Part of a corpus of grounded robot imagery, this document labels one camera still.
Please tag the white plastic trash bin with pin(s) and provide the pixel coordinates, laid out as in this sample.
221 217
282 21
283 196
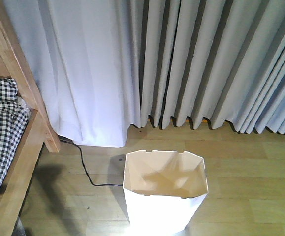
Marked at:
163 190

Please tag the light grey curtain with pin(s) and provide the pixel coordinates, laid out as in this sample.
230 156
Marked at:
103 65

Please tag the black white checkered bedding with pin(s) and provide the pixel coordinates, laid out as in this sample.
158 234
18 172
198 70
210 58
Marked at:
2 137

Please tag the round grey rug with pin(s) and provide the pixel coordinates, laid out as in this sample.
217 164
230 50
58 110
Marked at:
19 229

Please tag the wooden bed frame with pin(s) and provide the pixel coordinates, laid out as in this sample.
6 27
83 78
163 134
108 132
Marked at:
38 132

